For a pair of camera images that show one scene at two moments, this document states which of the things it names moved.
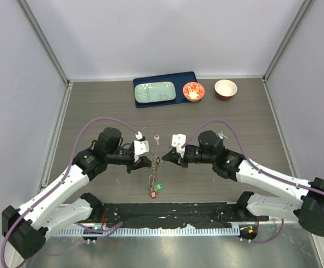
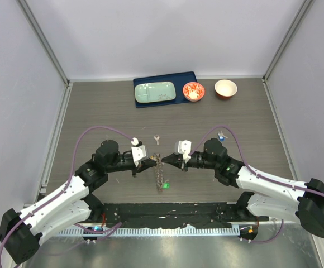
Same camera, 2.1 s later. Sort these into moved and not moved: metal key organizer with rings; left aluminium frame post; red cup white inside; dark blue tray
Moved: metal key organizer with rings
Not moved: dark blue tray; left aluminium frame post; red cup white inside
